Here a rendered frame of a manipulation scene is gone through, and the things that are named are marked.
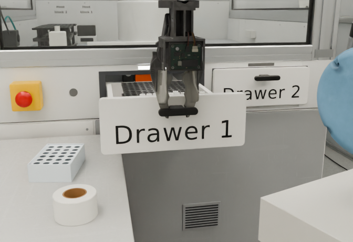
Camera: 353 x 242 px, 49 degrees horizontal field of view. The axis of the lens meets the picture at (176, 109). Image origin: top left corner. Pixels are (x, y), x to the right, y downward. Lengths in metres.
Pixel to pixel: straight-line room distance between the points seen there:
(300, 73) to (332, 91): 0.78
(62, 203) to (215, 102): 0.34
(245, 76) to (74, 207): 0.66
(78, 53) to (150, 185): 0.43
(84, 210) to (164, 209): 0.60
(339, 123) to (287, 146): 0.84
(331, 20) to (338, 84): 0.84
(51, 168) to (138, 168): 0.40
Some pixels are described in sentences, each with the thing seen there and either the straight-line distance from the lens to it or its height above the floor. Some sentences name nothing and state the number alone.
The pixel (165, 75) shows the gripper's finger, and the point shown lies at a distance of 0.69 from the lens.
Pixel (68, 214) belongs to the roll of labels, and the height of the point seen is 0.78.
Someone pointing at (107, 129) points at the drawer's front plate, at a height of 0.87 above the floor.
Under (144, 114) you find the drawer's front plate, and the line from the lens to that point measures 0.75.
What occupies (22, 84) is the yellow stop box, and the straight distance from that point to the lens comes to 1.05.
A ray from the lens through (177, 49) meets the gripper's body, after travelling 0.64.
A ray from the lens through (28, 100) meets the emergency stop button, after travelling 1.02.
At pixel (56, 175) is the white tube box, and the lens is 0.81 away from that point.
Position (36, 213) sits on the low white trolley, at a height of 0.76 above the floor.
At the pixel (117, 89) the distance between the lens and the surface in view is 1.09.
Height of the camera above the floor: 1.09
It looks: 14 degrees down
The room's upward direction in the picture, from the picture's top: straight up
